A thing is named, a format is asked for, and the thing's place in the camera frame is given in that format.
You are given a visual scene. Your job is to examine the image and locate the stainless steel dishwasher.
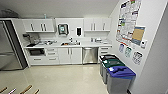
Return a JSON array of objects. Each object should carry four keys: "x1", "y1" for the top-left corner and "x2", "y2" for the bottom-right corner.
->
[{"x1": 82, "y1": 46, "x2": 100, "y2": 65}]

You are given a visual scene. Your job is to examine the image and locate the chrome sink faucet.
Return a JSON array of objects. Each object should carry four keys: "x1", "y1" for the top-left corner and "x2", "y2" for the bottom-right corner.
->
[{"x1": 67, "y1": 38, "x2": 74, "y2": 45}]

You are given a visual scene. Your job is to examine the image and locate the white two-door base cabinet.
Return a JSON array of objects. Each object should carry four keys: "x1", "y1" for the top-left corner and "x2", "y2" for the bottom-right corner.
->
[{"x1": 58, "y1": 47, "x2": 83, "y2": 66}]

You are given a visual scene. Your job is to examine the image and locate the white drawer unit narrow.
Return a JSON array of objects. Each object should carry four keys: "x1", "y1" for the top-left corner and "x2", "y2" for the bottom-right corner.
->
[{"x1": 98, "y1": 46, "x2": 114, "y2": 62}]

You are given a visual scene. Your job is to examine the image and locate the steel paper towel dispenser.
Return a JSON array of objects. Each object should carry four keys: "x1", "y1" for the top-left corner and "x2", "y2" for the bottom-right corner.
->
[{"x1": 57, "y1": 23, "x2": 70, "y2": 36}]

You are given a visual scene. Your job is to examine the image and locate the grey bin green lid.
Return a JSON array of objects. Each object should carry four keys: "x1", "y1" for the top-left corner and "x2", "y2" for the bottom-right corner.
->
[{"x1": 101, "y1": 58, "x2": 128, "y2": 85}]

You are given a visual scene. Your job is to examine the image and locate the white drawer unit wide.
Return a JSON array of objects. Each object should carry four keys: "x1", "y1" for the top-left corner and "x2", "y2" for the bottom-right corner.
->
[{"x1": 26, "y1": 47, "x2": 60, "y2": 66}]

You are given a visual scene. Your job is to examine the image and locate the small bin label sign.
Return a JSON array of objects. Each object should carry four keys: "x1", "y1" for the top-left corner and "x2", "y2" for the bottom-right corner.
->
[
  {"x1": 132, "y1": 50, "x2": 145, "y2": 66},
  {"x1": 118, "y1": 43, "x2": 126, "y2": 54},
  {"x1": 124, "y1": 46, "x2": 134, "y2": 59}
]

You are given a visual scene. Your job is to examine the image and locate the grey bin blue lid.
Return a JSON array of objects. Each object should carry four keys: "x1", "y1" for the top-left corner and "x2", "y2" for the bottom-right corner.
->
[{"x1": 106, "y1": 65, "x2": 137, "y2": 94}]

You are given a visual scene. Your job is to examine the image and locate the black built-in microwave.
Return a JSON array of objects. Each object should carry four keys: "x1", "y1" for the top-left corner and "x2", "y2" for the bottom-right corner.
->
[{"x1": 28, "y1": 48, "x2": 46, "y2": 57}]

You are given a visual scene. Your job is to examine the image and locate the blue bottle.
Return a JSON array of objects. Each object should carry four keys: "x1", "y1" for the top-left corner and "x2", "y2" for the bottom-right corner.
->
[{"x1": 43, "y1": 13, "x2": 48, "y2": 20}]

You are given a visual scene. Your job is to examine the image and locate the black coffee machine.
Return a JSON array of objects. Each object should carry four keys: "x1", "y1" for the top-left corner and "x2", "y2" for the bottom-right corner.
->
[{"x1": 22, "y1": 32, "x2": 32, "y2": 43}]

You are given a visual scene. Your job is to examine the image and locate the stainless steel refrigerator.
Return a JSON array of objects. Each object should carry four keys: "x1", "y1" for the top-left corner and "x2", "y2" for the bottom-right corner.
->
[{"x1": 0, "y1": 19, "x2": 28, "y2": 72}]

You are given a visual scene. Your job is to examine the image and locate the black wall soap dispenser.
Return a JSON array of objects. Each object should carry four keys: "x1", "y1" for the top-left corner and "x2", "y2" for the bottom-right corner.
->
[{"x1": 76, "y1": 27, "x2": 83, "y2": 37}]

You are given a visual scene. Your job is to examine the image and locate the white wall cabinet wide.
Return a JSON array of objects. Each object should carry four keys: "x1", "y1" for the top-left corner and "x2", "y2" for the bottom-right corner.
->
[{"x1": 83, "y1": 17, "x2": 112, "y2": 33}]

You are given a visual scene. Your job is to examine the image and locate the white wall cabinet three handles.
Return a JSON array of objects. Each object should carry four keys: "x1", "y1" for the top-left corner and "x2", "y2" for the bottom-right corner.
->
[{"x1": 22, "y1": 18, "x2": 56, "y2": 34}]

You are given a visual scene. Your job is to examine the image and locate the large colourful wall poster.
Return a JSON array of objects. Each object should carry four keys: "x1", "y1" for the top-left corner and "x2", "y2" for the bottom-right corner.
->
[{"x1": 115, "y1": 0, "x2": 143, "y2": 47}]

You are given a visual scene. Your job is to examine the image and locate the blue orange wall notice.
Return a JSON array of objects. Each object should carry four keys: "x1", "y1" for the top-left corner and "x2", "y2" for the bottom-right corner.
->
[{"x1": 130, "y1": 25, "x2": 147, "y2": 48}]

